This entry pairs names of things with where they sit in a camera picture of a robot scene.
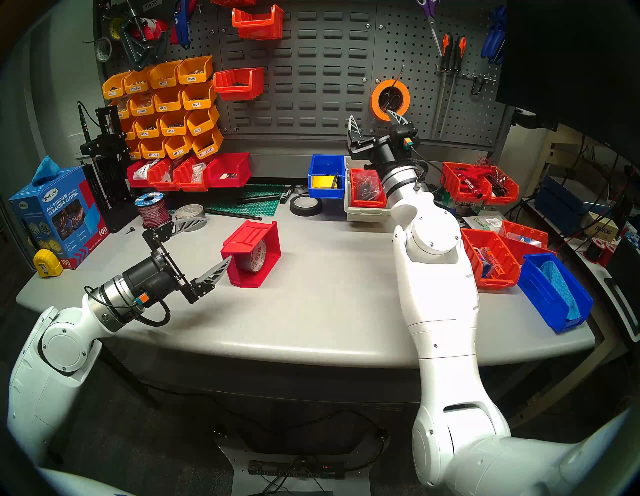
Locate dark blue crate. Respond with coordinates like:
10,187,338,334
534,175,586,231

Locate green cutting mat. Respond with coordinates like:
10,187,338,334
202,184,282,218

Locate red plastic storage bin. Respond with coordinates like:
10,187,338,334
126,159,153,189
146,157,181,192
172,155,211,192
205,152,252,189
442,161,488,203
499,220,556,263
349,168,388,209
477,165,520,206
221,220,282,289

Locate black power strip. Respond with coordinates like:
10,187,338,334
248,460,346,481

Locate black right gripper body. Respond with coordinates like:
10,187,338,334
347,127,419,169

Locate grey duct tape roll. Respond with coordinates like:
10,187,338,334
175,203,207,232

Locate small blue plastic bin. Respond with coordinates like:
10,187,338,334
307,154,347,200

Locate black monitor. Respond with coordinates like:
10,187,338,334
495,0,640,168

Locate yellow bin labelled M4-6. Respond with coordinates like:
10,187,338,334
152,86,185,113

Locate yellow bin labelled M3-12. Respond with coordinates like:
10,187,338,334
134,115,163,140

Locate yellow bin labelled M3-6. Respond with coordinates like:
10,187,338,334
185,105,221,137

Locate black braided cable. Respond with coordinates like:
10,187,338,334
84,286,172,328
364,155,446,186

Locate red tool bundle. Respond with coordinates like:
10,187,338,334
452,162,493,198

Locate black tape roll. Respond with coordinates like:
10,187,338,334
289,195,323,217

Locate clear bag of black screws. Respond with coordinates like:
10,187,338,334
355,170,383,201

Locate cardboard box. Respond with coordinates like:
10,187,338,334
582,212,617,241

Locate blue and red hand tool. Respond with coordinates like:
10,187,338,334
170,0,198,50

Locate yellow bin labelled M3-8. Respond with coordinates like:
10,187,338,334
159,111,190,137

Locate blue cloth in box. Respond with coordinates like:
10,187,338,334
31,155,62,187

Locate black metal stand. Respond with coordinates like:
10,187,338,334
80,106,138,233

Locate purple handled scissors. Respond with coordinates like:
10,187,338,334
417,0,443,57

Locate orange tape roll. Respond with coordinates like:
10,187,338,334
370,79,411,122

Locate red and white tape roll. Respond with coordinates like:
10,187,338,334
132,17,168,41

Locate black vise clamp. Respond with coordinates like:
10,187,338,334
120,2,171,71

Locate yellow tape measure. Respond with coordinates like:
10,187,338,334
33,248,65,279

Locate file with orange-black handle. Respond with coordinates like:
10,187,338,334
440,36,467,138
431,33,453,138

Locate yellow bin labelled M3X8 BRD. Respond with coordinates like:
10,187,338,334
122,66,153,95

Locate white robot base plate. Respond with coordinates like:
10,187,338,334
215,430,388,496

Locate yellow bin labelled M3-4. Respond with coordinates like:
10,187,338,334
181,80,218,111

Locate blue cloth in bin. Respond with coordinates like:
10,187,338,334
540,260,583,321

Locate long black rod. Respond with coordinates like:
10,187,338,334
204,207,263,222

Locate large beige plastic bin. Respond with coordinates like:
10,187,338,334
343,156,396,222

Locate black probe pen with cable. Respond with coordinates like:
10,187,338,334
76,101,93,143

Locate red bin with glue sticks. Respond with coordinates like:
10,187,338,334
461,228,522,291

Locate dark red wire spool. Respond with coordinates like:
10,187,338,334
582,237,608,265

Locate blue cleaning cloths box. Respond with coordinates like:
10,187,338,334
9,166,110,271

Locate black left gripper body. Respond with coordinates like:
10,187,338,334
121,244,195,308

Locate grey louvred pegboard panel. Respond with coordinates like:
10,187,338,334
92,0,516,151

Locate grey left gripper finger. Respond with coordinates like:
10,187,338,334
142,216,209,247
181,256,234,305

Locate yellow bin labelled M2.5-5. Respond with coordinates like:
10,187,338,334
164,132,195,160

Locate yellow bin labelled M3X6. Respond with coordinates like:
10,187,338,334
176,55,214,85

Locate clear plastic bag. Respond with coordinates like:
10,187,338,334
462,215,506,233

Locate large blue plastic bin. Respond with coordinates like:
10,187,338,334
517,252,594,334

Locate yellow bin labelled M4X4X6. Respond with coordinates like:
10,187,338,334
127,92,157,117

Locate yellow bin labelled M4-0.7X6 HEX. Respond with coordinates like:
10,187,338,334
191,127,225,160

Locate yellow bin labelled M2.5-6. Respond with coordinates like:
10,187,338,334
139,136,168,160

